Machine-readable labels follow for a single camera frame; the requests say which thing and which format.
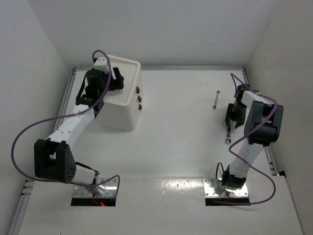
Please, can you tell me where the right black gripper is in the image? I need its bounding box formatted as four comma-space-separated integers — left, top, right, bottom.
225, 102, 247, 129

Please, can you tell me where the short silver wrench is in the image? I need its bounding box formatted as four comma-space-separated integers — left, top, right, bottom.
212, 91, 220, 110

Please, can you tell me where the long silver ratchet wrench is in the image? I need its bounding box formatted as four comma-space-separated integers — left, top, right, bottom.
224, 125, 232, 145

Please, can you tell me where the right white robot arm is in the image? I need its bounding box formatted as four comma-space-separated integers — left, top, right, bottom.
221, 84, 284, 190

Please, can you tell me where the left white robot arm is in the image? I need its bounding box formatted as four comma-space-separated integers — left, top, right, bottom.
34, 57, 124, 188

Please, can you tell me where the white drawer cabinet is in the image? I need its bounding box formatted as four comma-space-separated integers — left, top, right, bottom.
95, 55, 144, 131

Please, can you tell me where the white front cover board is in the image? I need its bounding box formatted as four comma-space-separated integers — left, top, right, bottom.
20, 177, 302, 235

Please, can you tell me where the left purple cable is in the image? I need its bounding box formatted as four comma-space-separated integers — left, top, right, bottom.
10, 50, 121, 188

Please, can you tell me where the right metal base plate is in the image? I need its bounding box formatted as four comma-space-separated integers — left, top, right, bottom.
203, 178, 249, 199

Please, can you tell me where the metal base plate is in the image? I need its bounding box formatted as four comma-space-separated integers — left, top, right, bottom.
203, 178, 249, 199
72, 177, 119, 199

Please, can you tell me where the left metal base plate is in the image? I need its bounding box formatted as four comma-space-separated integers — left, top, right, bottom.
72, 177, 119, 199

